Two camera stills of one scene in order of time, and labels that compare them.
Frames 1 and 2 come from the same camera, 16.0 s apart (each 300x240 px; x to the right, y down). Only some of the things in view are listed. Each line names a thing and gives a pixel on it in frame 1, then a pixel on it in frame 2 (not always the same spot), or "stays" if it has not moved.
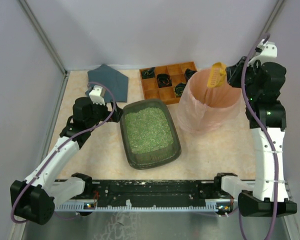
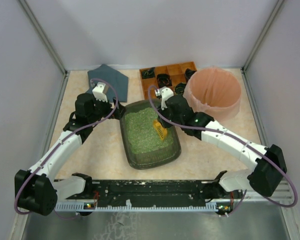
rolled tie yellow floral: (179, 88) stays
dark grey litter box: (150, 132) stays
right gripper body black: (233, 75) to (165, 118)
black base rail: (150, 195) stays
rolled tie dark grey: (188, 73) stays
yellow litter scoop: (217, 75) to (161, 131)
